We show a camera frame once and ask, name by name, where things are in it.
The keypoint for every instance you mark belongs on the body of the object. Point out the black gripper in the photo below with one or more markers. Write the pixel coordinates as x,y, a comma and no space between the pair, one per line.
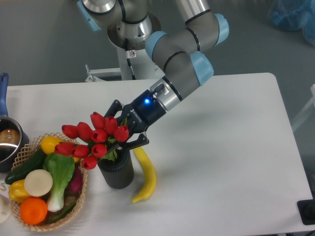
141,113

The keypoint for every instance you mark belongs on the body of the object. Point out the red tulip bouquet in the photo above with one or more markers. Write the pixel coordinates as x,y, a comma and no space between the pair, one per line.
99,140

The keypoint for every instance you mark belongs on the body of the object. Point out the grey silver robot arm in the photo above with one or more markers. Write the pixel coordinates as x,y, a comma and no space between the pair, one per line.
180,57

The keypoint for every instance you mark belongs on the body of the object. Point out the dark grey ribbed vase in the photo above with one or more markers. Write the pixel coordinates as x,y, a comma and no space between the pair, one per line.
120,173

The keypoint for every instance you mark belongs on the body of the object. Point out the yellow banana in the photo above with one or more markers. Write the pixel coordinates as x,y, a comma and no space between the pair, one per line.
150,178

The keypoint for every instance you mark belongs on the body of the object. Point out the green white bok choy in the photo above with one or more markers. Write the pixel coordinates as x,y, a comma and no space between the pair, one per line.
61,169

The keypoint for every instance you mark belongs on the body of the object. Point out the yellow lemon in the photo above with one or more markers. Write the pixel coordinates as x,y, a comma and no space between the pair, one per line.
51,144

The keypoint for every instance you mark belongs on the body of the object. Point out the purple sweet potato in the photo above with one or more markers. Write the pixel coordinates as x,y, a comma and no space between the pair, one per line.
76,182

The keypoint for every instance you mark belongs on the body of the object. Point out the woven wicker basket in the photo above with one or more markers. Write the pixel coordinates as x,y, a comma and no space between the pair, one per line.
69,197

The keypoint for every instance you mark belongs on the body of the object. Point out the green cucumber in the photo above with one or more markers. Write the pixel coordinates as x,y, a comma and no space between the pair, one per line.
35,162

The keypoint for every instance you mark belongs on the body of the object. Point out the green chili pepper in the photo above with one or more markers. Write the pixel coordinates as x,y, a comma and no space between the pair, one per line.
61,214

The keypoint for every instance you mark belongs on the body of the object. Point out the white round radish slice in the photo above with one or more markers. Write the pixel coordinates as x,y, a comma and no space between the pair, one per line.
38,183

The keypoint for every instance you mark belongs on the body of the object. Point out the orange fruit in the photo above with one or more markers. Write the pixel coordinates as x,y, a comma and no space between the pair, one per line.
33,210

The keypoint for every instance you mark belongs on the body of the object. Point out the yellow bell pepper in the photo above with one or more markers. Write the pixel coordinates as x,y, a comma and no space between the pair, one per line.
17,191

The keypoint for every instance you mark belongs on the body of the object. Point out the small white garlic piece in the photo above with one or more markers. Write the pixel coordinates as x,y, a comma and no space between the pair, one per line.
2,187

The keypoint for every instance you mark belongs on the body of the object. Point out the blue plastic bag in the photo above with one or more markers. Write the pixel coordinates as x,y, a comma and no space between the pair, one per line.
294,15

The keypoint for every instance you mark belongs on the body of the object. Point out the black device at table edge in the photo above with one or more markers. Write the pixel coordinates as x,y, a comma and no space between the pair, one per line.
307,211

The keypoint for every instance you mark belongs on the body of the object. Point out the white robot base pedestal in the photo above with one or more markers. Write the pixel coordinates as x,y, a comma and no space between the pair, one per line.
129,41

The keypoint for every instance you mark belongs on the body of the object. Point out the blue handled saucepan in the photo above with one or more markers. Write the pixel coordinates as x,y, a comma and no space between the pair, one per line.
12,136

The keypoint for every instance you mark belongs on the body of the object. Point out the white metal frame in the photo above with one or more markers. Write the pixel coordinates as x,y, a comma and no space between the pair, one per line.
305,112

